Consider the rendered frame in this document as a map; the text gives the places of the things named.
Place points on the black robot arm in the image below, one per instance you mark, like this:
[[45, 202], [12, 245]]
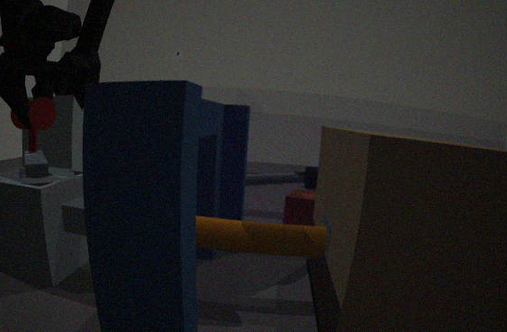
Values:
[[52, 24]]

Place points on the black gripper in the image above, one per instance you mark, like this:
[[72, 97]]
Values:
[[29, 57]]

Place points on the grey crank handle with red grip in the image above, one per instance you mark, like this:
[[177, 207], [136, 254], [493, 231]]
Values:
[[42, 114]]

